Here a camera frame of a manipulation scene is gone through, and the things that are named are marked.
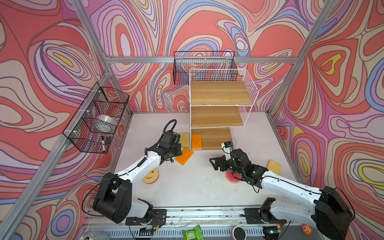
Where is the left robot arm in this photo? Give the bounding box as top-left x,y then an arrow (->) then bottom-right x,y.
92,131 -> 182,224

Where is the white wire wooden shelf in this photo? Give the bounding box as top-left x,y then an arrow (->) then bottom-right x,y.
189,69 -> 259,150

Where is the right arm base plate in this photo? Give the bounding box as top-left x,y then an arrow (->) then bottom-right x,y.
241,208 -> 287,225

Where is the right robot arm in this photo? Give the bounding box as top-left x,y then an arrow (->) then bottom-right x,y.
209,147 -> 355,240

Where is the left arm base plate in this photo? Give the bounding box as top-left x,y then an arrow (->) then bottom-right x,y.
126,209 -> 167,227

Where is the yellow sponge green back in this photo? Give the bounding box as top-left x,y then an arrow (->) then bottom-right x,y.
180,133 -> 190,148

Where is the black wire basket back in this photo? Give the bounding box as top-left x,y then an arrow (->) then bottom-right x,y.
173,50 -> 236,86

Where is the black wire basket left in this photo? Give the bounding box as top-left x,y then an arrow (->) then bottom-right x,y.
63,83 -> 130,154

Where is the pink smiley sponge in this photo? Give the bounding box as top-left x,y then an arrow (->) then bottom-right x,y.
225,171 -> 242,184

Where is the yellow sponge right side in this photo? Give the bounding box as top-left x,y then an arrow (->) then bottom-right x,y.
267,160 -> 282,175

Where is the round black speaker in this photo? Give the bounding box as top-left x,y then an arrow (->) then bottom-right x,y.
230,226 -> 247,240

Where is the silver bowl in basket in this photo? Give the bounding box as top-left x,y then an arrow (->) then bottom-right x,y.
96,115 -> 118,126

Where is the red round sticker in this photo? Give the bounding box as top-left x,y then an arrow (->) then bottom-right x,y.
302,224 -> 314,236

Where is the yellow smiley sponge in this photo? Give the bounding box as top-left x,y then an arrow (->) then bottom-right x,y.
142,168 -> 160,185

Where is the metal can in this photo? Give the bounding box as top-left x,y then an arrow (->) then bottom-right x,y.
80,231 -> 111,240

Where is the green snack packet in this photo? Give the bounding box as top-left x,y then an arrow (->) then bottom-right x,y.
182,225 -> 204,240

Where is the black wire basket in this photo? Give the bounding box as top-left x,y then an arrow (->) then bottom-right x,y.
173,50 -> 236,86
63,83 -> 130,154

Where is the orange sponge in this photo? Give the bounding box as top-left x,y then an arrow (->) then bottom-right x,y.
191,134 -> 203,150
175,148 -> 194,166

